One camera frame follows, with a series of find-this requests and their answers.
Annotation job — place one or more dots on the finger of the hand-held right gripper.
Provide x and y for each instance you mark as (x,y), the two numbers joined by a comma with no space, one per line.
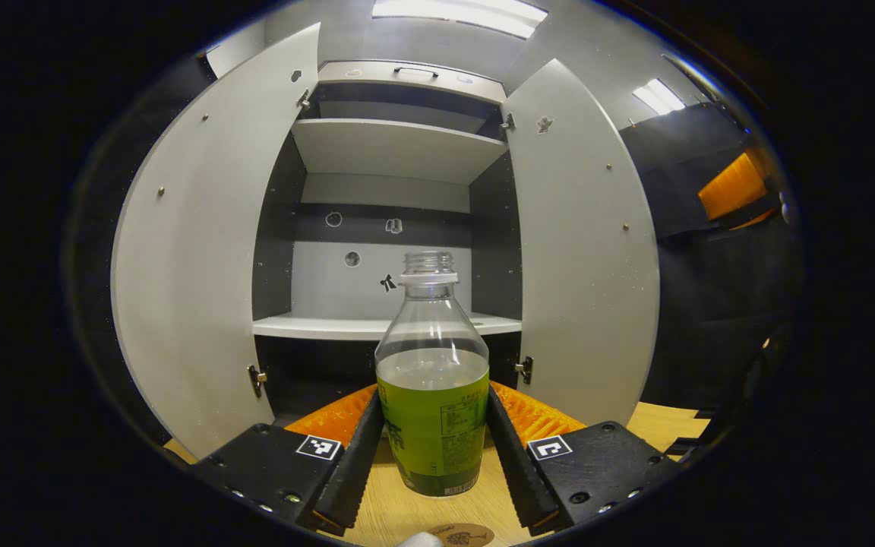
(734,186)

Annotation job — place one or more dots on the ceiling light panel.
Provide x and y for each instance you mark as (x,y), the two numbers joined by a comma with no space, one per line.
(659,96)
(460,14)

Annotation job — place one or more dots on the grey cabinet drawer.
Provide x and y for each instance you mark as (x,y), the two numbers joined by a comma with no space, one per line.
(377,76)

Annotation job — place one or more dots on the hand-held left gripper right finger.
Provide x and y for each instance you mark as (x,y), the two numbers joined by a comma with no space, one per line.
(513,471)

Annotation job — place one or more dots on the grey cabinet door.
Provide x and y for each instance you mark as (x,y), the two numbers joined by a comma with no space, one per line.
(194,266)
(582,266)

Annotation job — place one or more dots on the green label clear bottle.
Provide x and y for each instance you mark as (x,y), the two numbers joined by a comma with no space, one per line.
(430,425)

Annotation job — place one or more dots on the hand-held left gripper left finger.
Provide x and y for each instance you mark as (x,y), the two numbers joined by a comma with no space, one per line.
(358,471)

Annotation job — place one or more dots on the black backdrop cloth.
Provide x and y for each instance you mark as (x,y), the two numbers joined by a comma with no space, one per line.
(711,304)

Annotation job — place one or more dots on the round brown coaster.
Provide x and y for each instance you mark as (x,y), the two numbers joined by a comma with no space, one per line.
(468,535)

